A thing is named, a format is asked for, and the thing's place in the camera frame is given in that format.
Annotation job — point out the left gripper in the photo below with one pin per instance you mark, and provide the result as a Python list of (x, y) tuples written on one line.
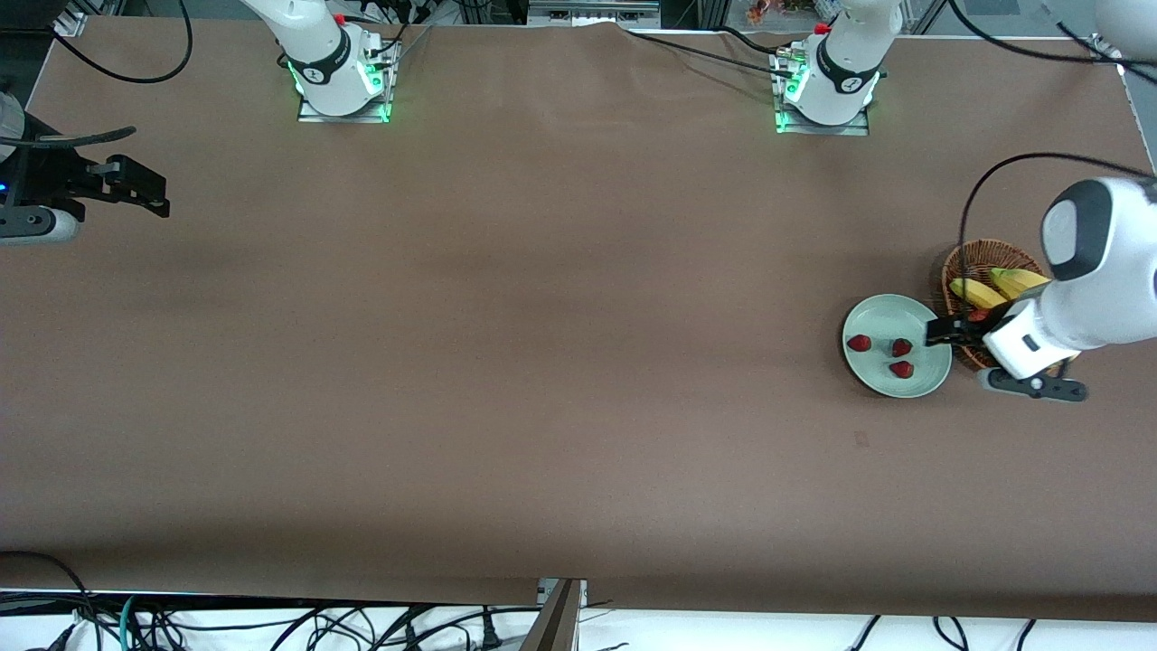
[(974, 326)]

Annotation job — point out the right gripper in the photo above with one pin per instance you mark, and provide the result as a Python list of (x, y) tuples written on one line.
[(47, 178)]

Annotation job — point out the red strawberry green top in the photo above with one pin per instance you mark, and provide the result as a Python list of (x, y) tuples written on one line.
[(901, 369)]

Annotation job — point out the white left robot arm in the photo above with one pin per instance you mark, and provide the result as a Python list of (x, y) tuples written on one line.
[(1112, 298)]

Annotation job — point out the pale green round plate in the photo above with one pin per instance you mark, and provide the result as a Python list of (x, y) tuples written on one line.
[(877, 380)]

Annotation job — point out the red apple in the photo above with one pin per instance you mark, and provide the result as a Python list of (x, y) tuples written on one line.
[(978, 315)]

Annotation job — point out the yellow banana bunch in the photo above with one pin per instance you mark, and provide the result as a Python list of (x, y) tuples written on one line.
[(976, 292)]

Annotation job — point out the brown wicker basket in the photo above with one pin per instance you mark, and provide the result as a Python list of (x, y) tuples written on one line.
[(985, 258)]

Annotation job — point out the orange colourful toys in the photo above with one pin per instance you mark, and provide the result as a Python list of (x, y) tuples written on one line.
[(764, 11)]

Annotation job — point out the brown table cover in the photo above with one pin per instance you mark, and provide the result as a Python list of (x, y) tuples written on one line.
[(578, 452)]

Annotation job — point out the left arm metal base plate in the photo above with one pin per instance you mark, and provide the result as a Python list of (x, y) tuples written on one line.
[(854, 129)]

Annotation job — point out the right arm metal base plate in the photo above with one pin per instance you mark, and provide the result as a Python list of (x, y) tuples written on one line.
[(316, 116)]

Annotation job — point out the grey metal frame bar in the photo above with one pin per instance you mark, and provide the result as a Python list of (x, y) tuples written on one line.
[(592, 14)]

